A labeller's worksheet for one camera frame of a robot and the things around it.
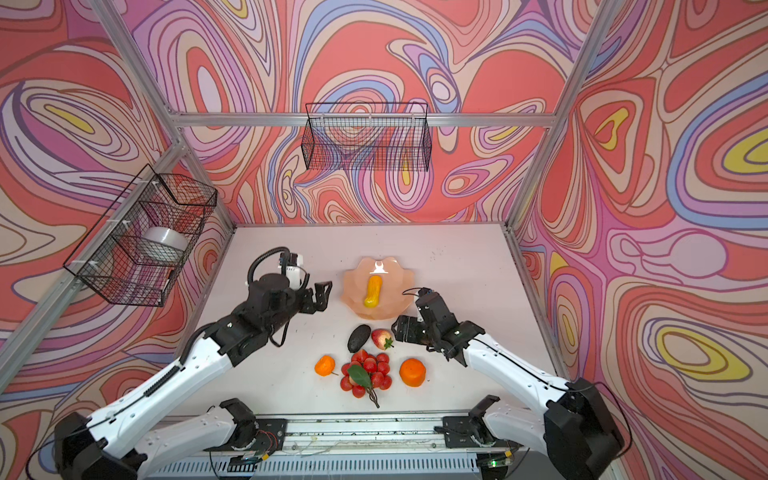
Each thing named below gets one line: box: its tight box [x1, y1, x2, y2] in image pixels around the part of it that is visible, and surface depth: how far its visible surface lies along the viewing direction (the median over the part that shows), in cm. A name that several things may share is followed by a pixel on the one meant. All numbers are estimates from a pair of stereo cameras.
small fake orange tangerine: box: [314, 355, 339, 377], surface depth 83 cm
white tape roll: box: [141, 226, 188, 261], surface depth 73 cm
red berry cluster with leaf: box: [340, 349, 393, 408], surface depth 80 cm
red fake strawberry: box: [371, 328, 394, 351], surface depth 87 cm
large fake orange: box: [399, 358, 427, 387], surface depth 81 cm
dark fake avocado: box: [347, 324, 371, 353], surface depth 88 cm
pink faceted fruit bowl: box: [341, 257, 414, 320], surface depth 101 cm
